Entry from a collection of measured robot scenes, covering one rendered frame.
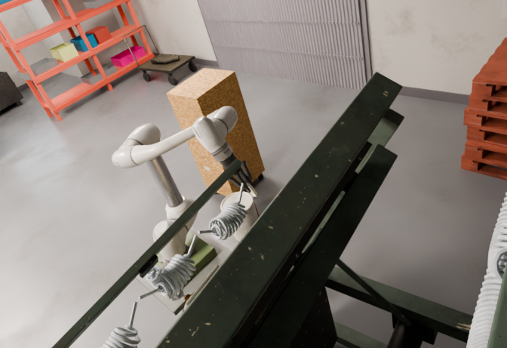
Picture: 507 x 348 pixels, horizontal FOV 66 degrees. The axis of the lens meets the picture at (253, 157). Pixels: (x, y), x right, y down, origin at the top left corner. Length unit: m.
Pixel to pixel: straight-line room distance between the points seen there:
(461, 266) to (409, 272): 0.36
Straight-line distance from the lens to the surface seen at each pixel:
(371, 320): 2.97
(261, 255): 0.83
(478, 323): 0.62
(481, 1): 4.48
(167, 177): 2.32
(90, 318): 0.87
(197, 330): 0.77
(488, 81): 3.48
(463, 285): 3.16
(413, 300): 2.11
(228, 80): 3.53
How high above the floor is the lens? 2.56
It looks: 34 degrees down
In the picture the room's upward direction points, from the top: 18 degrees counter-clockwise
